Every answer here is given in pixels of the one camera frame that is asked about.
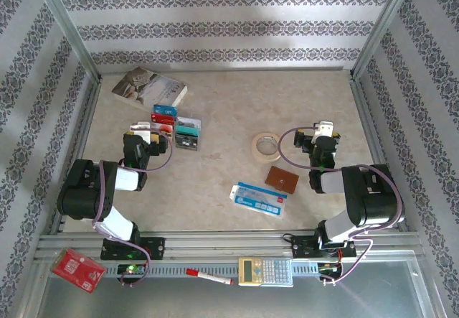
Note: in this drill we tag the clear acrylic card organizer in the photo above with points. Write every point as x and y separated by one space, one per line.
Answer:
189 121

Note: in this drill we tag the brown leather card holder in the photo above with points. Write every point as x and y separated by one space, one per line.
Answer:
281 179

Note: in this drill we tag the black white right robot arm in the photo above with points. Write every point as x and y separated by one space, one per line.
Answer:
373 196

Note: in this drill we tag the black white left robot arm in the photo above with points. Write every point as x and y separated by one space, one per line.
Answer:
82 189

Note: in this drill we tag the white card with red circles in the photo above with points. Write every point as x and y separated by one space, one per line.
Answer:
165 127

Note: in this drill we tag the black plastic card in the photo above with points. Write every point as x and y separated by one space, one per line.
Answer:
186 142

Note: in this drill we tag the teal plastic card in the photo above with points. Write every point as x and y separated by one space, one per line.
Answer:
186 130

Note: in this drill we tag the paperback book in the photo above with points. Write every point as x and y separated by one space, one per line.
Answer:
150 88

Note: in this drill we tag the beige masking tape roll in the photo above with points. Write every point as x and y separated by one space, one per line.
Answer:
267 158

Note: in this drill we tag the blue white plastic package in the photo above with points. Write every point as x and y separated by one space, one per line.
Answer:
258 199

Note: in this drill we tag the circuit board with green light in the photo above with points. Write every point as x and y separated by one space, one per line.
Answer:
132 269

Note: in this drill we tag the red cardboard box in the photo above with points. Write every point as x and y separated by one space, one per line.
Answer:
77 269

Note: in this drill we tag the beige grey calculator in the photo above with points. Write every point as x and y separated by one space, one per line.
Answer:
265 271

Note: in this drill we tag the red white marker pen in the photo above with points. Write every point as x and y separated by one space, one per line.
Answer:
209 277

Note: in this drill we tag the grey metal sheet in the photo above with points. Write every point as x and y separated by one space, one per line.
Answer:
179 300

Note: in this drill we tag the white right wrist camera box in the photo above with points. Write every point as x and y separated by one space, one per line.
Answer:
324 129

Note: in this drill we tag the aluminium side rail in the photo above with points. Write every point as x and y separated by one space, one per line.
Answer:
366 117
87 117

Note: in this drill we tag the aluminium cross rail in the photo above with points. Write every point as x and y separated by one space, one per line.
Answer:
222 69

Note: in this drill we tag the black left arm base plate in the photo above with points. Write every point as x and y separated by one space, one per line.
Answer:
156 248

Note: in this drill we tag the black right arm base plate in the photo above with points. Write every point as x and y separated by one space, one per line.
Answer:
301 248

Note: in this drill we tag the aluminium corner post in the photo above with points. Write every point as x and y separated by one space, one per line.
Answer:
382 23
66 23

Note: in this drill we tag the aluminium mounting rail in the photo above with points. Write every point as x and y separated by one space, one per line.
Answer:
222 242

